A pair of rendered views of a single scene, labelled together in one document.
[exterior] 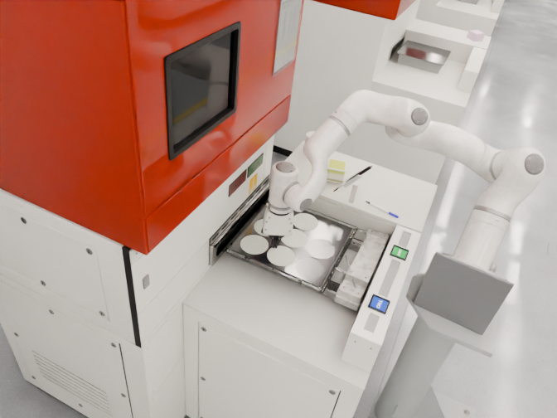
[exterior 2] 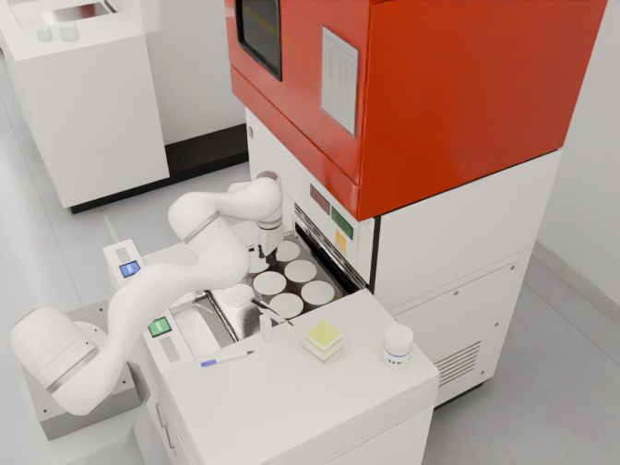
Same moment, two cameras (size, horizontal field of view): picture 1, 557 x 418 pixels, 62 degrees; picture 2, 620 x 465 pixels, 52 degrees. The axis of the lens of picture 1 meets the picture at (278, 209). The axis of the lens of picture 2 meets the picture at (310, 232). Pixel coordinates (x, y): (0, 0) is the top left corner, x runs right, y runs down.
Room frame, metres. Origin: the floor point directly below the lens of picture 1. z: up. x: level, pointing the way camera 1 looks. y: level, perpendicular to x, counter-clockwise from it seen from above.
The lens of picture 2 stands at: (2.24, -1.04, 2.27)
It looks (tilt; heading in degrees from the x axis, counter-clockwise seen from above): 41 degrees down; 130
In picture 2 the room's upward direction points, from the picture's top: straight up
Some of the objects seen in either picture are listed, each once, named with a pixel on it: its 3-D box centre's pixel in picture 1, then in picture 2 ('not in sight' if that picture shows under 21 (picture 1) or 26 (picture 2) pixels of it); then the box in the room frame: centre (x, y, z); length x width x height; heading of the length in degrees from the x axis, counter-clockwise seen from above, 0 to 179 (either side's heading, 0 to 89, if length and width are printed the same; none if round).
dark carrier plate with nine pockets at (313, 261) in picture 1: (293, 238); (269, 283); (1.26, -0.07, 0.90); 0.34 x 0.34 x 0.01; 70
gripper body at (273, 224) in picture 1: (278, 218); (269, 232); (1.20, 0.00, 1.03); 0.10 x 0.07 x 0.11; 97
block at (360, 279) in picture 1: (357, 277); (181, 303); (1.11, -0.30, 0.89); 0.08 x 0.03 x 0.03; 69
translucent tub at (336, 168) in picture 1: (335, 171); (323, 341); (1.58, -0.21, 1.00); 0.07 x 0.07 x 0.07; 85
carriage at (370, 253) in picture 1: (362, 269); (191, 327); (1.18, -0.33, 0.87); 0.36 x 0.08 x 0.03; 159
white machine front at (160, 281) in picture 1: (215, 220); (303, 196); (1.16, 0.20, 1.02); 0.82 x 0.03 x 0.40; 159
